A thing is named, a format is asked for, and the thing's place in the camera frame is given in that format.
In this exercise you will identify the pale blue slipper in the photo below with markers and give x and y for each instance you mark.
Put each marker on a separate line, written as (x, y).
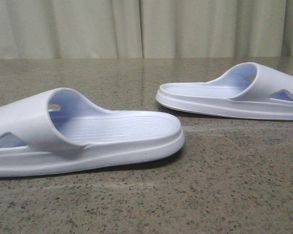
(61, 131)
(248, 90)

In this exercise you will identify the beige curtain backdrop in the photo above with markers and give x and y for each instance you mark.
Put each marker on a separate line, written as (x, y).
(102, 29)

